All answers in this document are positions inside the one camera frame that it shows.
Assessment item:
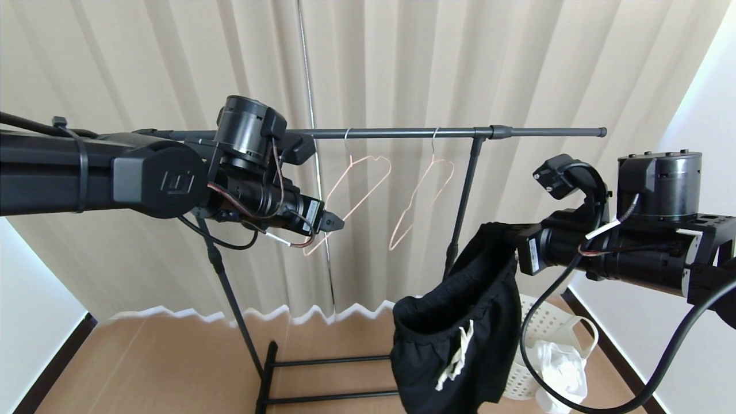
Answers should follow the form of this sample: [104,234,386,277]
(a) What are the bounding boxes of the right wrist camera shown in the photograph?
[532,154,610,231]

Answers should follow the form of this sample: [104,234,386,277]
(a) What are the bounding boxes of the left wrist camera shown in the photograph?
[279,133,316,166]

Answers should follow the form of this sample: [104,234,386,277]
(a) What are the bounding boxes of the black shorts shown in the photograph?
[391,222,523,414]

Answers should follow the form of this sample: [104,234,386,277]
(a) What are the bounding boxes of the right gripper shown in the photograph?
[516,210,691,297]

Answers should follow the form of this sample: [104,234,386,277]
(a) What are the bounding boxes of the white laundry basket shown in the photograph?
[506,293,599,401]

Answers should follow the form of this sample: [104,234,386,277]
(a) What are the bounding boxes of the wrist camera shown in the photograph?
[532,154,610,231]
[279,133,316,166]

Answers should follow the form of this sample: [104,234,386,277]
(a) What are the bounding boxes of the black clothes rack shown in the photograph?
[132,125,608,414]

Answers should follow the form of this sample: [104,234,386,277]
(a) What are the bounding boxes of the pink clothes hanger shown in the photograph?
[303,128,393,256]
[389,128,455,251]

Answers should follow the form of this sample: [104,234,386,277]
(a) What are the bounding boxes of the white garment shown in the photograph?
[526,340,588,414]

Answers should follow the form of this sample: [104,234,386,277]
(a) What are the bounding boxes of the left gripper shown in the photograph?
[221,175,326,235]

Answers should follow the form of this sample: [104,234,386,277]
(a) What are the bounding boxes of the beige curtain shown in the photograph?
[0,0,731,323]

